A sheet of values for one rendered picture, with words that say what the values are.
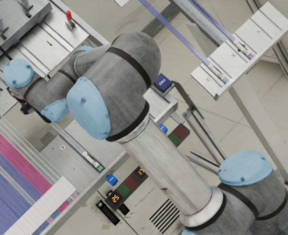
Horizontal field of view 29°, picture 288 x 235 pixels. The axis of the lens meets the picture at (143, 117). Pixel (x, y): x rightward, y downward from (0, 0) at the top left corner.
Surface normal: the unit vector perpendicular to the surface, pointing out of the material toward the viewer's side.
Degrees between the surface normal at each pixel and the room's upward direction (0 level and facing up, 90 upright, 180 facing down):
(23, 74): 54
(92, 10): 90
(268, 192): 92
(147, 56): 75
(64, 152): 43
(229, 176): 8
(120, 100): 83
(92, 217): 90
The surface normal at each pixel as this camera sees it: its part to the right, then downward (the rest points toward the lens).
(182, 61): -0.53, -0.68
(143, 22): 0.49, 0.24
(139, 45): 0.25, -0.60
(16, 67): 0.08, -0.21
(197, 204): 0.23, 0.34
